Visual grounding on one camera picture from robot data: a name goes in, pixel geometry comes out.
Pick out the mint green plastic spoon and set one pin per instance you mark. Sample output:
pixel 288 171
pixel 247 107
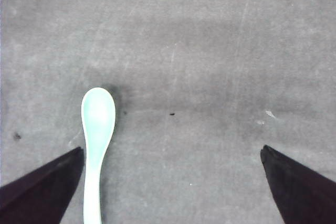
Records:
pixel 98 121

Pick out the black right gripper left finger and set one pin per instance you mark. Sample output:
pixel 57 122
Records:
pixel 43 195

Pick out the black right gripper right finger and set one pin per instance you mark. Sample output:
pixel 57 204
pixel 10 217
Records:
pixel 301 194

